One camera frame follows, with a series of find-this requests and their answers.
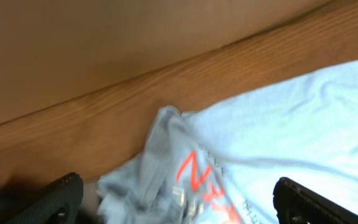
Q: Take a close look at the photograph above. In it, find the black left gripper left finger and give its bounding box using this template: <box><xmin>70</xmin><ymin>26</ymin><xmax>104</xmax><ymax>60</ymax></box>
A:
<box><xmin>7</xmin><ymin>172</ymin><xmax>83</xmax><ymax>224</ymax></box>

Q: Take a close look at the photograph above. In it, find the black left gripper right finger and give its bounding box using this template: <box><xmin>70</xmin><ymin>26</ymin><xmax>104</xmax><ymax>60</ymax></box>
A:
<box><xmin>273</xmin><ymin>177</ymin><xmax>358</xmax><ymax>224</ymax></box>

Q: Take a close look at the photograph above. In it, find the light blue printed t-shirt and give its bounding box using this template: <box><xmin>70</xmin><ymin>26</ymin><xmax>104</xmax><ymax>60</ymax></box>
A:
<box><xmin>98</xmin><ymin>60</ymin><xmax>358</xmax><ymax>223</ymax></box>

